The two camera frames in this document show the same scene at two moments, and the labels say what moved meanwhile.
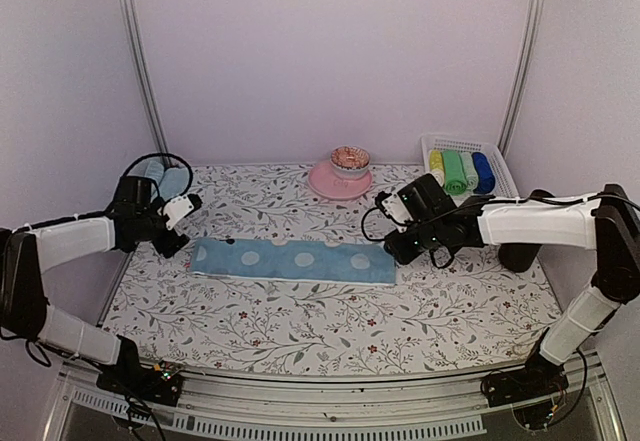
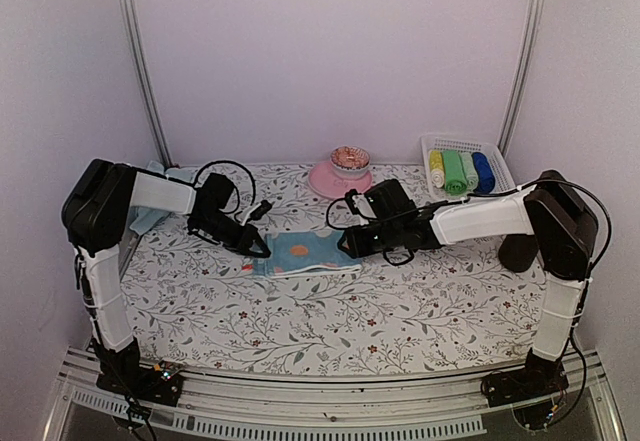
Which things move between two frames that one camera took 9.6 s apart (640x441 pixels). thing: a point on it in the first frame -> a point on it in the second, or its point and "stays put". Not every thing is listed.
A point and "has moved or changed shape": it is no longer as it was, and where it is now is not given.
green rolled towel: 454,173 stays put
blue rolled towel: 486,179 stays put
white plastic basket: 504,182 stays put
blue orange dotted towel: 346,261 has moved or changed shape
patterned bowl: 349,161 stays put
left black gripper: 171,245 -> 248,231
